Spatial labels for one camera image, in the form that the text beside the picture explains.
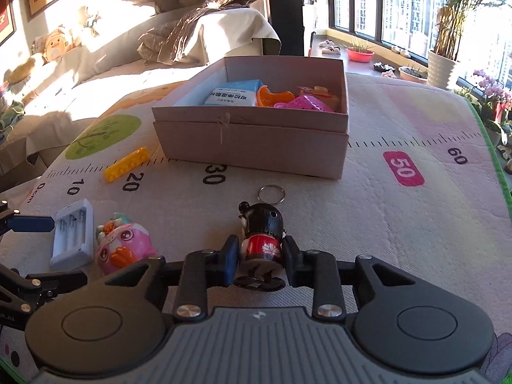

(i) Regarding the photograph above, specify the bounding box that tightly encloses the white battery charger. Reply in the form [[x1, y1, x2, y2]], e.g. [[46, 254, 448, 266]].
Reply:
[[49, 198, 94, 270]]

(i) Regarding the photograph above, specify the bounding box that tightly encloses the red bowl planter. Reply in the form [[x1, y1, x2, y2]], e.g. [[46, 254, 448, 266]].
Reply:
[[346, 38, 375, 63]]

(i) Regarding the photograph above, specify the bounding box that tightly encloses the printed play mat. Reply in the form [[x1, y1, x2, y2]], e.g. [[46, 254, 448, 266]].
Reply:
[[0, 74, 512, 384]]

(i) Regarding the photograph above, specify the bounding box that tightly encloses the black window frame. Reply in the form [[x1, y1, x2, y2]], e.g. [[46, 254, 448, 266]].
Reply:
[[326, 0, 512, 92]]

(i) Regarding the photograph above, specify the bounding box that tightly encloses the black haired doll keychain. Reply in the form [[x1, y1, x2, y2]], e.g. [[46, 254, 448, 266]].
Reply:
[[234, 184, 288, 291]]

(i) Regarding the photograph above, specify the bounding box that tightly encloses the yellow toy brick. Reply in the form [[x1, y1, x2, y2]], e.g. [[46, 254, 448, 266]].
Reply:
[[103, 148, 149, 182]]

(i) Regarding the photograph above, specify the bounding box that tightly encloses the brown cardboard box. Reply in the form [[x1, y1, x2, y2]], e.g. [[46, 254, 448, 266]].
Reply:
[[152, 56, 350, 179]]

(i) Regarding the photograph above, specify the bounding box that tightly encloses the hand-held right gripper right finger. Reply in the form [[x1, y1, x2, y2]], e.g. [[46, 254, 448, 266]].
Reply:
[[282, 235, 414, 321]]

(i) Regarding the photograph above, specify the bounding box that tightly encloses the colourful cartoon toy figure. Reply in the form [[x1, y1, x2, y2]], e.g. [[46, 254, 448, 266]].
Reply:
[[95, 213, 158, 276]]

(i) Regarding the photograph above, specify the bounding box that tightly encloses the yellow plush toy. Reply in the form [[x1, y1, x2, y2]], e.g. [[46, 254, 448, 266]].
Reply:
[[4, 57, 36, 84]]

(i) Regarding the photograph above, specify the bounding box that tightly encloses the blue tissue packet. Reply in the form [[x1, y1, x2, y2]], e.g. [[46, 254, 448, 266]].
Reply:
[[203, 79, 260, 107]]

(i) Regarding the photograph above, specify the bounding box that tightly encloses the orange faced plush doll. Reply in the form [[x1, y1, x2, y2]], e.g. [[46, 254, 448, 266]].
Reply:
[[40, 28, 75, 62]]

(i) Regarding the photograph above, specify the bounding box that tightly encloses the beige covered sofa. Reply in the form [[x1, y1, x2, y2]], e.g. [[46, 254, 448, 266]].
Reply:
[[0, 0, 281, 177]]

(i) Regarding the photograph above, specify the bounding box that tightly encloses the red toy camera keychain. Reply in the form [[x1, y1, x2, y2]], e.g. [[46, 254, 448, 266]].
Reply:
[[298, 85, 340, 102]]

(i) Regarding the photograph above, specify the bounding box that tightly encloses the pink orchid plant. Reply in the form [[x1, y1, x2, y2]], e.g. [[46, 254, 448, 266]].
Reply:
[[472, 69, 512, 124]]

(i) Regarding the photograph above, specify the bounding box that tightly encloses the tall plant in white pot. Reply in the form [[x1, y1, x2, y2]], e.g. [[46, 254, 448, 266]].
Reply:
[[427, 0, 512, 91]]

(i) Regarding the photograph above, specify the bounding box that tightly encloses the black pillar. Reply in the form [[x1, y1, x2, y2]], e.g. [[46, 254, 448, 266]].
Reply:
[[266, 0, 305, 57]]

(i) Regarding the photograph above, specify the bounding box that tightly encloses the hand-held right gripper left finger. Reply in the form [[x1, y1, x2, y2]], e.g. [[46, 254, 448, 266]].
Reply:
[[105, 235, 241, 323]]

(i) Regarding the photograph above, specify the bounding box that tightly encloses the shiny beige jacket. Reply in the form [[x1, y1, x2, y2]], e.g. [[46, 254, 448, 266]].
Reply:
[[138, 0, 259, 65]]

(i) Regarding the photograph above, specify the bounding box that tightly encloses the green patterned cloth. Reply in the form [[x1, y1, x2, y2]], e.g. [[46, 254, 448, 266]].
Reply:
[[0, 102, 25, 140]]

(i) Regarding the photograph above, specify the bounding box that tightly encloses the orange plastic toy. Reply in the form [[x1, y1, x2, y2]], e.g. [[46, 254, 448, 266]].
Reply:
[[256, 85, 297, 108]]

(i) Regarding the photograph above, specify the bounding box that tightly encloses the small pale plush toy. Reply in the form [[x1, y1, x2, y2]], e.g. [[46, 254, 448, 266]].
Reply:
[[78, 6, 100, 44]]

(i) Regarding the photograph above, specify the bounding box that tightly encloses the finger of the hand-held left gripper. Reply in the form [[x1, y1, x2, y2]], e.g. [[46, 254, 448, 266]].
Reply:
[[0, 266, 89, 316], [0, 200, 55, 237]]

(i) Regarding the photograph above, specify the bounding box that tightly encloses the pink toy net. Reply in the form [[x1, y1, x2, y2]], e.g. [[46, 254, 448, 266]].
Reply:
[[274, 94, 334, 113]]

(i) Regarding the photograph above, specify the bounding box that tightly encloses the round beige plant pot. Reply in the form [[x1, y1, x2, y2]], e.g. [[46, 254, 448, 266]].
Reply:
[[399, 65, 428, 84]]

